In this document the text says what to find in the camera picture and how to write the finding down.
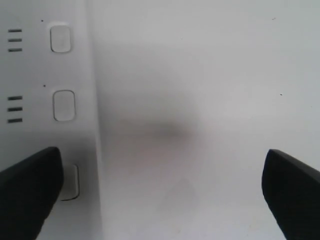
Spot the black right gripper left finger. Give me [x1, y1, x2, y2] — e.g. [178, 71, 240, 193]
[0, 147, 63, 240]

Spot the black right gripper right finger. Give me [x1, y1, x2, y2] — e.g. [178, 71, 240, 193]
[261, 149, 320, 240]

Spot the white five-outlet power strip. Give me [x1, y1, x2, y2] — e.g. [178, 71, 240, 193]
[0, 0, 103, 240]

